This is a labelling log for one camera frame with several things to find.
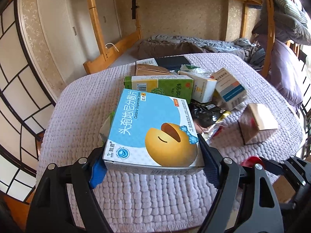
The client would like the green yellow medicine box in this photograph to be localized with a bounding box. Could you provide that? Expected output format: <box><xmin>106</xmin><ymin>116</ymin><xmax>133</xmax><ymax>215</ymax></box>
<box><xmin>123</xmin><ymin>75</ymin><xmax>194</xmax><ymax>104</ymax></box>

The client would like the brown cardboard box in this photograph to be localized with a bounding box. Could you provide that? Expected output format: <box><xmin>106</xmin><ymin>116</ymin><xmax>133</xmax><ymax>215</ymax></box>
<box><xmin>135</xmin><ymin>58</ymin><xmax>172</xmax><ymax>76</ymax></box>

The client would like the shoji sliding door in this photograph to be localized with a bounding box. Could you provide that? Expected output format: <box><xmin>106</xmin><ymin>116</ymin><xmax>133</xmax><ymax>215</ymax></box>
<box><xmin>1</xmin><ymin>0</ymin><xmax>55</xmax><ymax>203</ymax></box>

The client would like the small kraft cardboard box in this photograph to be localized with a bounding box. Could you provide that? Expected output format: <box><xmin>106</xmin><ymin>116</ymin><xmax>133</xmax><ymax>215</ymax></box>
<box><xmin>238</xmin><ymin>103</ymin><xmax>279</xmax><ymax>145</ymax></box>

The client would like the striped grey bedding pile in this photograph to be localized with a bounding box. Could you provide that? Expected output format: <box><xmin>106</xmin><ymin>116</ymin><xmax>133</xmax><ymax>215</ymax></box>
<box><xmin>251</xmin><ymin>0</ymin><xmax>311</xmax><ymax>46</ymax></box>

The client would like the blue grey duvet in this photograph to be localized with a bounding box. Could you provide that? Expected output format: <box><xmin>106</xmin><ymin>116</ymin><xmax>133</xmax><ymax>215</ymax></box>
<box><xmin>147</xmin><ymin>34</ymin><xmax>266</xmax><ymax>70</ymax></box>

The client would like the black clamp on bed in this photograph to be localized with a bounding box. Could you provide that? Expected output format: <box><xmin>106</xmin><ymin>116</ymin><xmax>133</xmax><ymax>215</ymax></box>
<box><xmin>131</xmin><ymin>0</ymin><xmax>139</xmax><ymax>20</ymax></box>

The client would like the white orange medicine box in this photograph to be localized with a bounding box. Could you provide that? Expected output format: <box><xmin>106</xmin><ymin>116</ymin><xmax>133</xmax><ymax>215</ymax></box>
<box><xmin>178</xmin><ymin>71</ymin><xmax>217</xmax><ymax>103</ymax></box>

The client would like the green plastic pouch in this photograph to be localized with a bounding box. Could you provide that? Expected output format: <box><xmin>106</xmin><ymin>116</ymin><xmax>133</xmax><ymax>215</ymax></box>
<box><xmin>99</xmin><ymin>111</ymin><xmax>115</xmax><ymax>146</ymax></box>

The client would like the pink quilted bed cover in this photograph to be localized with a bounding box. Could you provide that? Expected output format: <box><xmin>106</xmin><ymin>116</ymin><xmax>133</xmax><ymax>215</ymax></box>
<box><xmin>36</xmin><ymin>53</ymin><xmax>305</xmax><ymax>232</ymax></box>

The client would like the dark blue notebook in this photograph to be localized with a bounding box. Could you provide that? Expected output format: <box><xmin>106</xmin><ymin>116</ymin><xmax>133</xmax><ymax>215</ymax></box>
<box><xmin>155</xmin><ymin>56</ymin><xmax>190</xmax><ymax>70</ymax></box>

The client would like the brown blanket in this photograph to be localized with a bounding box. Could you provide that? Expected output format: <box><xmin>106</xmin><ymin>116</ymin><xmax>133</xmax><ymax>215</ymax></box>
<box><xmin>138</xmin><ymin>40</ymin><xmax>210</xmax><ymax>59</ymax></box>

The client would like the white blue medicine box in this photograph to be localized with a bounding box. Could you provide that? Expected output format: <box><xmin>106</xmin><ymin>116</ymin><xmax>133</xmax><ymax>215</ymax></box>
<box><xmin>210</xmin><ymin>68</ymin><xmax>247</xmax><ymax>111</ymax></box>

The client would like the black foil wrapper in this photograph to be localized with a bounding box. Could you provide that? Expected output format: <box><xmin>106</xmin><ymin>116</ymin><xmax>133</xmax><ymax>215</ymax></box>
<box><xmin>188</xmin><ymin>99</ymin><xmax>231</xmax><ymax>128</ymax></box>

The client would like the light blue medicine box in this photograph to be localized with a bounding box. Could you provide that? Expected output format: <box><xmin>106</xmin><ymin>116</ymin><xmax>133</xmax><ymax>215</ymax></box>
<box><xmin>102</xmin><ymin>89</ymin><xmax>204</xmax><ymax>175</ymax></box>

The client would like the purple pillow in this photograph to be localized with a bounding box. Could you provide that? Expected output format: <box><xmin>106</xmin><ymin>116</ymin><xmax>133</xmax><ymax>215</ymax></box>
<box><xmin>267</xmin><ymin>39</ymin><xmax>304</xmax><ymax>109</ymax></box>

